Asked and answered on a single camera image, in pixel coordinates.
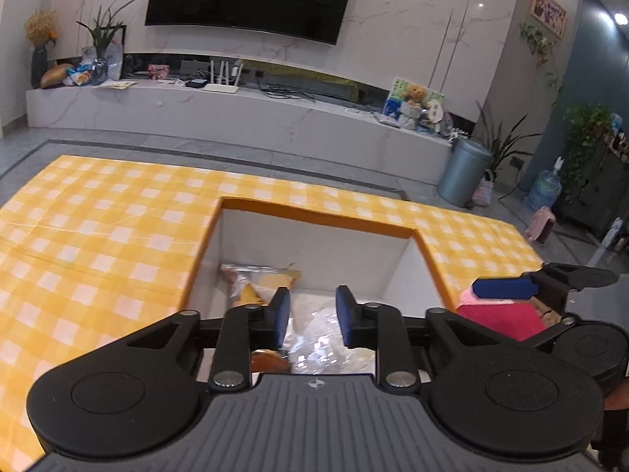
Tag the stack of papers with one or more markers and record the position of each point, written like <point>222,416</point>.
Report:
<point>115,84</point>

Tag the round white plaque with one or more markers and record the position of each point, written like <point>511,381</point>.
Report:
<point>435,110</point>

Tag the orange cardboard box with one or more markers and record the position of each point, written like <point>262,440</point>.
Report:
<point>319,241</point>

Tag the dark cabinet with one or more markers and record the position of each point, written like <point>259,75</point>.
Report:
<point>594,191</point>

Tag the yellow snack packet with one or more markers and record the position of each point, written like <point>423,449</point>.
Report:
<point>255,280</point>

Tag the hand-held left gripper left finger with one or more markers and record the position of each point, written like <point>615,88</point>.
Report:
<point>280,317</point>

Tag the pink plush toy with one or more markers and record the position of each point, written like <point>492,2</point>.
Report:
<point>468,297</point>

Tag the blue trash bin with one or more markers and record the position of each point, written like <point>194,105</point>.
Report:
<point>462,172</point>

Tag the white marble television cabinet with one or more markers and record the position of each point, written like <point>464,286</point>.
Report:
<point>245,128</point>

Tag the white plastic bag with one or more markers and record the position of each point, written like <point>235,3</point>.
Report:
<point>319,339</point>

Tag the blue snack bag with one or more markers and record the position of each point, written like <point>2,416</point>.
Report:
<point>79,77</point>

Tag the green plant in glass vase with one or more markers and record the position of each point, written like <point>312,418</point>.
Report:
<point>103,34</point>

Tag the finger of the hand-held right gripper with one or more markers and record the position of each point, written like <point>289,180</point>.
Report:
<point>501,287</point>
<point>553,333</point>

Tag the wooden picture frame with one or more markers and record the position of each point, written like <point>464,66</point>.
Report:
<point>549,11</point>

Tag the golden ornament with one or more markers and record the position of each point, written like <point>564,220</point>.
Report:
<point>55,77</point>

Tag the blue water jug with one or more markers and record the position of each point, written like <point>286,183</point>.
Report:
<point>543,189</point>

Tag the red square box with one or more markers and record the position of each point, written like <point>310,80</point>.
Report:
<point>496,319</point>

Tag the long leaf potted plant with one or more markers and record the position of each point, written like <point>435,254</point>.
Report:
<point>506,147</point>

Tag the small black box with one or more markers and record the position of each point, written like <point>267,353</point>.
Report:
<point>196,83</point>

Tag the vase with dried flowers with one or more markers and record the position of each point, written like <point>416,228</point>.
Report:
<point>39,59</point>

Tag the yellow checked tablecloth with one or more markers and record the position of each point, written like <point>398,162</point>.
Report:
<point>98,236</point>

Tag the hanging vine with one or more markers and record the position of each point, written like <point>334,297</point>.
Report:
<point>538,44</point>

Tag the pink card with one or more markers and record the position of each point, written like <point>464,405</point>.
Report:
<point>158,72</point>

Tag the leafy green plant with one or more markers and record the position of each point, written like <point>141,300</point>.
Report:
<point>585,132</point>

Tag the teddy bear bouquet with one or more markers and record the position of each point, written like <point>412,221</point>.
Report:
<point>413,105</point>

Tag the brown plush toy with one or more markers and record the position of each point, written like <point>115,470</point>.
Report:
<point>549,315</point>

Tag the brown snack packet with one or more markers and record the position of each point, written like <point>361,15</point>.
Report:
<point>269,361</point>

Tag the white router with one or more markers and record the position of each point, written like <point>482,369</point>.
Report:
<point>221,87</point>

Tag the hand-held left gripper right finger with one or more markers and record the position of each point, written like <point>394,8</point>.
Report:
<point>348,317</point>

